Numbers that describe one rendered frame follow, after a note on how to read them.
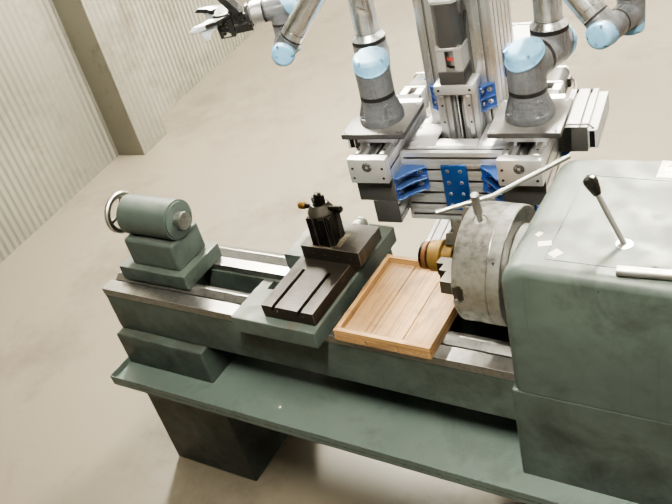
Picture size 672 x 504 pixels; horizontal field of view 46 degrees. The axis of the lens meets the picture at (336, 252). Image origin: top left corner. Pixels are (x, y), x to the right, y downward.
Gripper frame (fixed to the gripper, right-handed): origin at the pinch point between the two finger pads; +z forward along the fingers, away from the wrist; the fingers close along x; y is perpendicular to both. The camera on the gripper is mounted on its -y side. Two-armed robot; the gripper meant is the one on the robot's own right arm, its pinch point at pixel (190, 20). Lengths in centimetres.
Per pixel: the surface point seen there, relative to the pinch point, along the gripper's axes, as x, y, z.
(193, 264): -53, 59, 14
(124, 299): -55, 68, 42
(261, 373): -75, 95, -1
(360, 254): -75, 47, -45
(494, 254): -108, 24, -82
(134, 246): -47, 52, 33
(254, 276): -56, 67, -5
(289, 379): -80, 94, -11
